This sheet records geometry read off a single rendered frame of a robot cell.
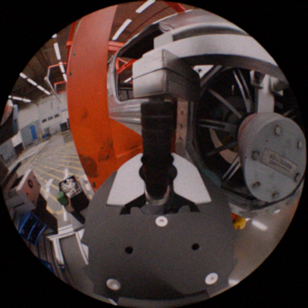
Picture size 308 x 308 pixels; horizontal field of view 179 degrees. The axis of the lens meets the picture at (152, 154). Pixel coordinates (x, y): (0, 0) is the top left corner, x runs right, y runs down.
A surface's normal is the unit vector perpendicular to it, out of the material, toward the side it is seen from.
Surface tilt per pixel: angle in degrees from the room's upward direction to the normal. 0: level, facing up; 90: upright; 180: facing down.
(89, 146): 90
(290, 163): 90
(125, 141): 90
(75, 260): 0
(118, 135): 90
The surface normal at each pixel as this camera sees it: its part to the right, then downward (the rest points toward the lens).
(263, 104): -0.71, 0.34
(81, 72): 0.70, 0.32
